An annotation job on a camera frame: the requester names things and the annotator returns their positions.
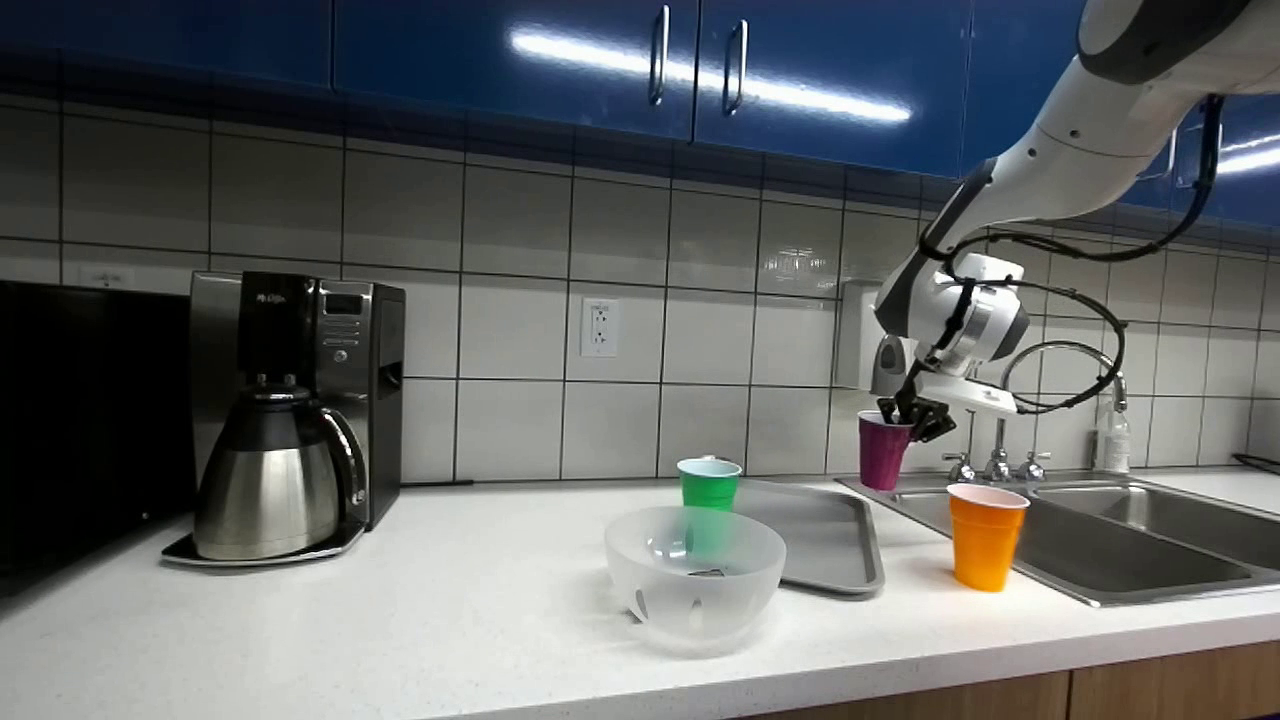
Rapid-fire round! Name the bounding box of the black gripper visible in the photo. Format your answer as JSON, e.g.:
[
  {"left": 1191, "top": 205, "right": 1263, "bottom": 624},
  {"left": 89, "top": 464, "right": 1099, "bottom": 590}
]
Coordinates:
[{"left": 873, "top": 376, "right": 961, "bottom": 447}]

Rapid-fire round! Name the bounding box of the purple plastic cup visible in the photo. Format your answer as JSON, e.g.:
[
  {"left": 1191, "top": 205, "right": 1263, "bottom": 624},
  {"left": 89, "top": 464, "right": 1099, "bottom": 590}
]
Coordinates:
[{"left": 856, "top": 410, "right": 917, "bottom": 496}]

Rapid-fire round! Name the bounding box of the orange plastic cup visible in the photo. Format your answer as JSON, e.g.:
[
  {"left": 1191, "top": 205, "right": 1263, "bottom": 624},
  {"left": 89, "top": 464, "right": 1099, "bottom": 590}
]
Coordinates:
[{"left": 943, "top": 479, "right": 1033, "bottom": 596}]

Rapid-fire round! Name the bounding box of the green plastic cup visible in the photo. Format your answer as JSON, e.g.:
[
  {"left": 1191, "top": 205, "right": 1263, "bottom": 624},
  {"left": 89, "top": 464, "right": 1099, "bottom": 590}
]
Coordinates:
[{"left": 671, "top": 450, "right": 749, "bottom": 571}]

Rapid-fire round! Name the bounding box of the grey plastic tray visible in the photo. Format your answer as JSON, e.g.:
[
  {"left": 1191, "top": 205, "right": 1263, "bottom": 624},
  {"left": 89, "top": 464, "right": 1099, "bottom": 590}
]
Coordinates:
[{"left": 733, "top": 479, "right": 889, "bottom": 601}]

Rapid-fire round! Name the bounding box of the chrome gooseneck faucet spout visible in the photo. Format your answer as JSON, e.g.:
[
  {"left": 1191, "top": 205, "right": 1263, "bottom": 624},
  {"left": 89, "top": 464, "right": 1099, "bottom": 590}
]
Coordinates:
[{"left": 984, "top": 334, "right": 1131, "bottom": 483}]

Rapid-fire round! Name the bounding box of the clear soap bottle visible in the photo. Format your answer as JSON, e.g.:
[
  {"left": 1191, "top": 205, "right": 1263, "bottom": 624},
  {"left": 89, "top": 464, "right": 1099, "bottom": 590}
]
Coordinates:
[{"left": 1092, "top": 397, "right": 1138, "bottom": 479}]

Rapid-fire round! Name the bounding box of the stainless steel double sink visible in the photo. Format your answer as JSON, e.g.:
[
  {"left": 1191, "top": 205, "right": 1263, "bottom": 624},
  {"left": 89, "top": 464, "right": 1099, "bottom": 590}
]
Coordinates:
[{"left": 864, "top": 476, "right": 1280, "bottom": 613}]

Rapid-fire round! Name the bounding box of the wooden base cabinet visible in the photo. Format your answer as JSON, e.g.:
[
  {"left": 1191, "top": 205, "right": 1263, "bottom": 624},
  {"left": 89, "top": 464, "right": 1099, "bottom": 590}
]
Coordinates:
[{"left": 744, "top": 634, "right": 1280, "bottom": 720}]

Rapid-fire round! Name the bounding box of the clear plastic bowl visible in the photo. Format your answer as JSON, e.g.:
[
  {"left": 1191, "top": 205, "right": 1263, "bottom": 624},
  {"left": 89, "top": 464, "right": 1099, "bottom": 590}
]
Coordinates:
[{"left": 602, "top": 499, "right": 788, "bottom": 656}]

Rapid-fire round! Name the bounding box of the black silver coffee maker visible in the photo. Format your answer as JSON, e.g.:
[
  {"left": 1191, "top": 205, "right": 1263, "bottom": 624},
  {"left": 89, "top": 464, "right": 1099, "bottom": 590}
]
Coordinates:
[{"left": 161, "top": 266, "right": 407, "bottom": 571}]

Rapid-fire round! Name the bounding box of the stainless steel carafe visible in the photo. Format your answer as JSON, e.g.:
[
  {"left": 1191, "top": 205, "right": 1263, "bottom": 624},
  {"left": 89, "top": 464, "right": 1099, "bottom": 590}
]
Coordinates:
[{"left": 191, "top": 390, "right": 372, "bottom": 558}]

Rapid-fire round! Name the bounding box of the black microwave oven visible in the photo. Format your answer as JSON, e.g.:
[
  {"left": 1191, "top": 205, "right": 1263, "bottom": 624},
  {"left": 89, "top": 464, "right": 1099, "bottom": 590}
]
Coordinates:
[{"left": 0, "top": 275, "right": 196, "bottom": 590}]

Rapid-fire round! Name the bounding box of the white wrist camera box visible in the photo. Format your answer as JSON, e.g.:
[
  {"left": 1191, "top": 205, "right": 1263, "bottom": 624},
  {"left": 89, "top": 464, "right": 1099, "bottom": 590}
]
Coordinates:
[{"left": 917, "top": 370, "right": 1020, "bottom": 419}]

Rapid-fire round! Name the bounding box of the white wall soap dispenser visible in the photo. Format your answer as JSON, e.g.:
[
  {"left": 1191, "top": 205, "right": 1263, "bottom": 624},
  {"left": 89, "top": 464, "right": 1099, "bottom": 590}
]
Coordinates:
[{"left": 836, "top": 279, "right": 894, "bottom": 397}]

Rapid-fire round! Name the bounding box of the white wall outlet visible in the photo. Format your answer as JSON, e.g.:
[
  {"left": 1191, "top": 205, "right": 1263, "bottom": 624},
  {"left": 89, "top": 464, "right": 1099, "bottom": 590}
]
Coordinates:
[{"left": 575, "top": 290, "right": 626, "bottom": 361}]

